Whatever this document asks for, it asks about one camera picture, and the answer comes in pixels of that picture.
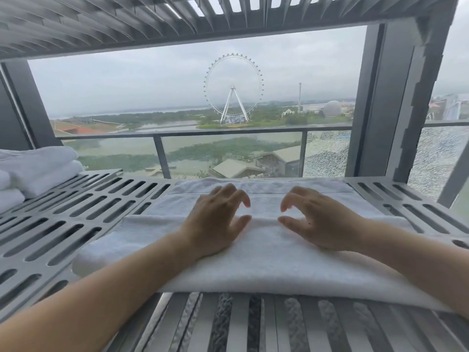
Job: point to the person's right hand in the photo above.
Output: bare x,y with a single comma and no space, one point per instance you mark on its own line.
324,225

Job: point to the person's left hand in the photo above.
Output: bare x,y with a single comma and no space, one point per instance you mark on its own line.
210,223

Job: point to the person's left thumb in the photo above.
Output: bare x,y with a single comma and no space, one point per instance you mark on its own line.
238,230

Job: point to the person's right thumb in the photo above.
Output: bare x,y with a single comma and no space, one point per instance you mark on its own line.
295,227

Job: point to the large white towel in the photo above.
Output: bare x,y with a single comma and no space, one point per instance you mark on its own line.
263,263

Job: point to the person's right forearm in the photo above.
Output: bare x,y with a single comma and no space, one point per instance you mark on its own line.
414,260

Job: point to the person's left forearm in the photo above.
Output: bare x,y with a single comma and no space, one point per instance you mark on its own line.
102,293

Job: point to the grey roofed building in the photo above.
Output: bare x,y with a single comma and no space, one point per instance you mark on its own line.
256,163

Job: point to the glass balcony railing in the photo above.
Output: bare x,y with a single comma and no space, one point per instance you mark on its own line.
234,132

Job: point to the grey dome building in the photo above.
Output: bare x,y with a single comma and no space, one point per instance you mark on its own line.
332,109

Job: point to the thin tall tower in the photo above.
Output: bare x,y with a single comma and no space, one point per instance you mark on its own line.
300,97

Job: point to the white ferris wheel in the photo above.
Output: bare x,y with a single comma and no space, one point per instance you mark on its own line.
233,89

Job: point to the wide dark window pillar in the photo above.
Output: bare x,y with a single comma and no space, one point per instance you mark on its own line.
388,106

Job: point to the shattered glass railing panel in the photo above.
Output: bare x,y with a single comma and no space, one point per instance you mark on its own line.
439,153

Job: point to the grey slotted metal shelf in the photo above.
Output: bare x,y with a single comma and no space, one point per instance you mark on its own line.
73,216

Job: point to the folded white towel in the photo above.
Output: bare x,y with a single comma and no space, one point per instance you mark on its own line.
10,200
36,157
3,179
44,179

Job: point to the grey slatted overhead shelf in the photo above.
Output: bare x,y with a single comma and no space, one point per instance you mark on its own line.
110,21

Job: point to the narrow dark window pillar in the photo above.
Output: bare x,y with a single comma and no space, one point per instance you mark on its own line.
22,106

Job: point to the grey metal rack post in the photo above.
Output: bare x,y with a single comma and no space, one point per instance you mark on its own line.
453,179

